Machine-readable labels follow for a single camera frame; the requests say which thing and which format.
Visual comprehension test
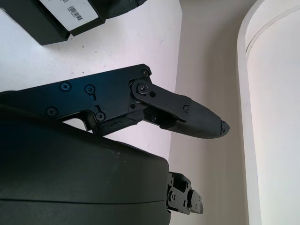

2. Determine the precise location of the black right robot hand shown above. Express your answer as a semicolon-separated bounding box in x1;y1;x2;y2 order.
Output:
0;63;232;225

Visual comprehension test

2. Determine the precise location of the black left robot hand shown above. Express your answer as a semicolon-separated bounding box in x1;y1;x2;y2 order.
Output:
90;0;149;19

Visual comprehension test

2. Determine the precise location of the black box base with insert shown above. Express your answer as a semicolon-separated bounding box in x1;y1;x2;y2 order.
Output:
0;0;71;46

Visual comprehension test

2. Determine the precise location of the black RealSense box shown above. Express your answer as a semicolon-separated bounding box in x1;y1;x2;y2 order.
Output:
38;0;107;38

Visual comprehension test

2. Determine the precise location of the white round column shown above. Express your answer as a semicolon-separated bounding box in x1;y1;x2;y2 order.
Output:
237;0;300;225

